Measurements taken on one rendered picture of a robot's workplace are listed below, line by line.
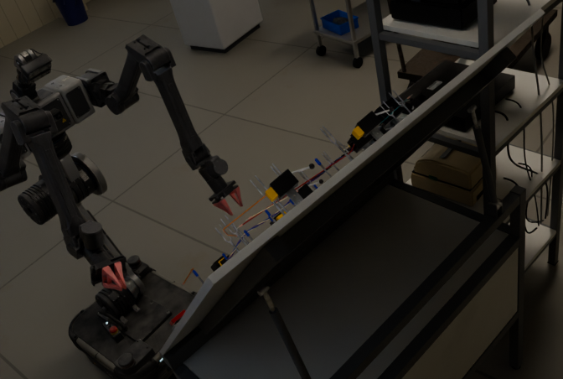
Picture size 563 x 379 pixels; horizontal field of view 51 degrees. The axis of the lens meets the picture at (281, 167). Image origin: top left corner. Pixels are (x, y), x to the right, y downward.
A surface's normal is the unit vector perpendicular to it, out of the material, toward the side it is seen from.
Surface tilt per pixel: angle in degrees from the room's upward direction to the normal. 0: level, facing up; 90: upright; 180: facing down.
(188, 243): 0
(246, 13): 90
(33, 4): 90
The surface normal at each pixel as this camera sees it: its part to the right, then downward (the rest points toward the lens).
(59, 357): -0.22, -0.79
